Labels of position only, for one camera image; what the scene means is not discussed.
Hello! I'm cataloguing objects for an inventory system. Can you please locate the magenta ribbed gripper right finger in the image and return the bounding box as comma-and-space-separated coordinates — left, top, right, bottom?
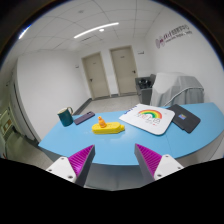
134, 144, 183, 184

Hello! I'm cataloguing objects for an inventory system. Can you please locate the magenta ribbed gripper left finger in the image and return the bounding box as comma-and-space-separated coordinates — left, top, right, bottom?
46, 145, 95, 187

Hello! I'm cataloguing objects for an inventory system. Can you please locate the white rainbow board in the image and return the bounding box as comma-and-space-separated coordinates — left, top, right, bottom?
119, 104, 175, 135

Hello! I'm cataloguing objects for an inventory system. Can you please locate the dark green mug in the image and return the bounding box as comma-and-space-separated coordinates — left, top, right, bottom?
57, 107, 73, 127

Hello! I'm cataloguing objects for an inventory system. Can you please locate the dark grey notebook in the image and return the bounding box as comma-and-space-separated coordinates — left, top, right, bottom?
168, 104, 201, 133

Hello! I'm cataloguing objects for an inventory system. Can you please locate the purple smartphone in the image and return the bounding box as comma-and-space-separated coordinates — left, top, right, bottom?
74, 111, 95, 125

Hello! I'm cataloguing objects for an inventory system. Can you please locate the grey cloth-covered object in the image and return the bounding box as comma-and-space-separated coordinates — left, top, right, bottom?
150, 72, 204, 107

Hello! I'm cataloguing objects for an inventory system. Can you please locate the dark grey bin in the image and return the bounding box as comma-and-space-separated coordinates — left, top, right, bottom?
135, 74, 156, 105

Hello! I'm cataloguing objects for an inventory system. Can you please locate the left beige door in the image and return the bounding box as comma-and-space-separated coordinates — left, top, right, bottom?
82, 53, 110, 99

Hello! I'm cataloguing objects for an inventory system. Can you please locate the beige door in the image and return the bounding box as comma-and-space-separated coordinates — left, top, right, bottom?
111, 46, 137, 95
82, 53, 110, 99

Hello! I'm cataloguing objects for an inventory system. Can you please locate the right beige door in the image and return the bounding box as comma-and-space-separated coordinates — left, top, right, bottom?
111, 46, 137, 95

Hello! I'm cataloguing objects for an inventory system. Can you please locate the long ceiling light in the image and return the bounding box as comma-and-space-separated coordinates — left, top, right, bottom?
74, 22, 119, 39

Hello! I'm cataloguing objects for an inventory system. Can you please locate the wall logo sign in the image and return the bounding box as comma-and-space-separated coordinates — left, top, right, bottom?
155, 24, 192, 49

